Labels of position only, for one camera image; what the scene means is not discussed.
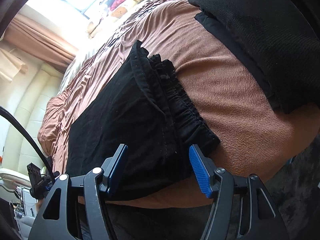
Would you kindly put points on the red plush toy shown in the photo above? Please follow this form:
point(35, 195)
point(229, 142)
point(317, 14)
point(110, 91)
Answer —
point(120, 0)

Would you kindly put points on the cream hanging cloth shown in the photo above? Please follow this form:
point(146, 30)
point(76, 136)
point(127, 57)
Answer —
point(12, 65)

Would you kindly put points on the brown satin duvet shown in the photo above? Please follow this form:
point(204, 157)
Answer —
point(95, 62)

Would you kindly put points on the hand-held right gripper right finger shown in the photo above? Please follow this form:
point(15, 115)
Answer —
point(200, 172)

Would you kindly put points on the black knit pants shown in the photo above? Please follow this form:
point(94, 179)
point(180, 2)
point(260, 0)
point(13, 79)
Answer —
point(262, 30)

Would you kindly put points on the brown curtain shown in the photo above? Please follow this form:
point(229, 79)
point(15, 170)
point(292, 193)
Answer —
point(42, 40)

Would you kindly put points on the brown fleece blanket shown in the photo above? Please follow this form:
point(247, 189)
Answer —
point(237, 105)

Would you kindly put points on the cream pillow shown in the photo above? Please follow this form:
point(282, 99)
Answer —
point(93, 30)

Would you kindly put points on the black cotton pants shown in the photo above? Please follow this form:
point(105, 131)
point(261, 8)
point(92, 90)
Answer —
point(130, 130)

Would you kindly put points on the cream cushion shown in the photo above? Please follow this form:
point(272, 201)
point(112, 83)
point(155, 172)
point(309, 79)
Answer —
point(12, 176)

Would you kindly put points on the cream padded headboard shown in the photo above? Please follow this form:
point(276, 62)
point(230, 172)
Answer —
point(25, 120)

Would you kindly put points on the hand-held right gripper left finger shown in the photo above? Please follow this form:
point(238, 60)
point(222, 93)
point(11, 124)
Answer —
point(117, 172)

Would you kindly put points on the dark grey rug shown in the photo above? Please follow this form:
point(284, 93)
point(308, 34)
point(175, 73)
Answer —
point(295, 192)

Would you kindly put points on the black smooth garment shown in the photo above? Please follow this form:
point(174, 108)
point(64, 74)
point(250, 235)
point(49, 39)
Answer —
point(250, 62)

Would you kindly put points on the bear print cushion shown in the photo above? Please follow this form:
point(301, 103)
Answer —
point(120, 11)

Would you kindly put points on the white bed sheet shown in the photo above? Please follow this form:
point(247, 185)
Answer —
point(72, 70)

